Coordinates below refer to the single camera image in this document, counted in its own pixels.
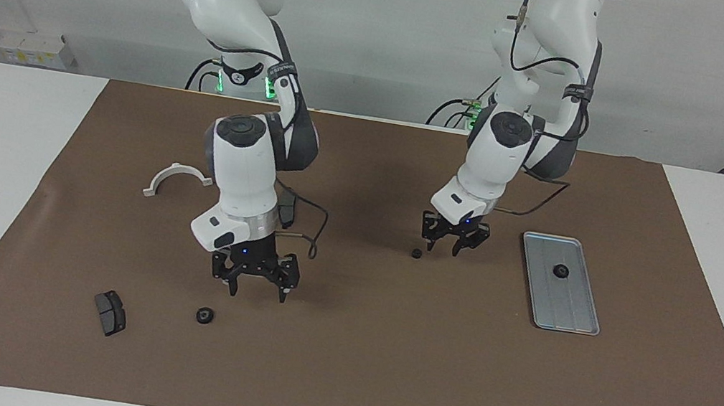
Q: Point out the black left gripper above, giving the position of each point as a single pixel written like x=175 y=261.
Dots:
x=455 y=234

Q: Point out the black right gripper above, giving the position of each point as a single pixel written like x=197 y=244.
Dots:
x=254 y=266

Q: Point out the small black bearing gear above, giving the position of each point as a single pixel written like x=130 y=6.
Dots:
x=416 y=254

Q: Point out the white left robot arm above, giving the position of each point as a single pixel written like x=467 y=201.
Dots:
x=496 y=159

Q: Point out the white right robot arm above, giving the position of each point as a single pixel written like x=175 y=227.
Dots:
x=244 y=170

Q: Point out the silver metal tray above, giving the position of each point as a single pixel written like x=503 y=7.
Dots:
x=567 y=308

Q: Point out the dark grey brake pad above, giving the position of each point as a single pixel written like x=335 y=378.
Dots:
x=110 y=313
x=289 y=215

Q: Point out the brown table mat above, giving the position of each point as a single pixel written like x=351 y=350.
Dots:
x=383 y=344

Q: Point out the white wall power box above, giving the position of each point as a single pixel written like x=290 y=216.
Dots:
x=38 y=48

